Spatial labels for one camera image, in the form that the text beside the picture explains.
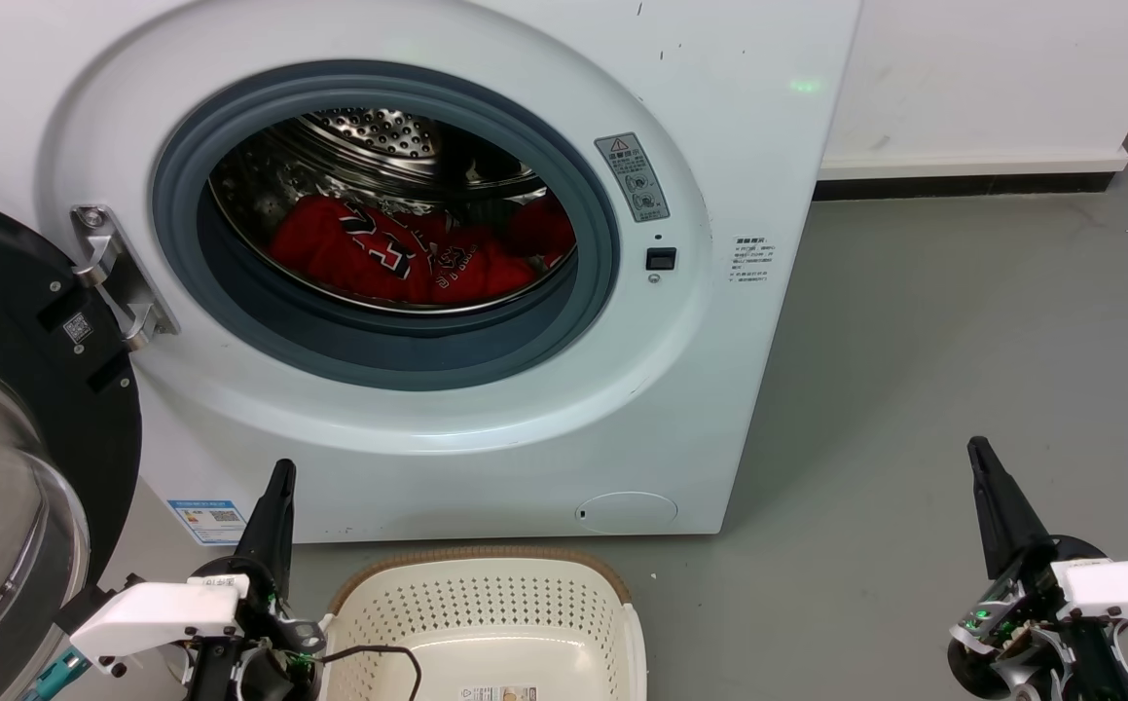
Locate white wall baseboard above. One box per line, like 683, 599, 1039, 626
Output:
813, 145, 1128, 203

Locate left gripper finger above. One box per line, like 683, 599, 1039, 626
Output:
274, 461, 299, 601
232, 460, 285, 585

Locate round white filter cover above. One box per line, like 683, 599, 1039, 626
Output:
575, 491, 680, 536

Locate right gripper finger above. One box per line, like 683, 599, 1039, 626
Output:
966, 436, 1024, 581
980, 438, 1053, 566

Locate white front-load washing machine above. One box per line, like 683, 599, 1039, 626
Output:
0, 0, 862, 543

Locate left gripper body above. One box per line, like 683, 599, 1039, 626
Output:
182, 557, 328, 701

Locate silver door hinge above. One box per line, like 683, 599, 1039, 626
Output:
70, 204, 181, 352

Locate black glass washer door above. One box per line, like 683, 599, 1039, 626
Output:
0, 190, 144, 701

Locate red basketball jersey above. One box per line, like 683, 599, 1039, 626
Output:
266, 193, 578, 307

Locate grey rubber door gasket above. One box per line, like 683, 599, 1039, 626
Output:
151, 59, 621, 393

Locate blue energy label sticker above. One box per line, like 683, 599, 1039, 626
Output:
166, 498, 249, 547

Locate cream perforated laundry basket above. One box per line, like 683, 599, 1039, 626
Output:
317, 546, 648, 701

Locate small text label sticker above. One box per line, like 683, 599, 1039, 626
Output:
730, 235, 775, 287

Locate steel washing machine drum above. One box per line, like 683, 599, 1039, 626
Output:
207, 106, 580, 315

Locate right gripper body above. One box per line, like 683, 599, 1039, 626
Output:
946, 535, 1128, 701

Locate grey warning sticker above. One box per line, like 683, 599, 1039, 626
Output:
594, 132, 672, 225

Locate thin black cable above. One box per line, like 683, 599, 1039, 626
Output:
316, 644, 425, 701

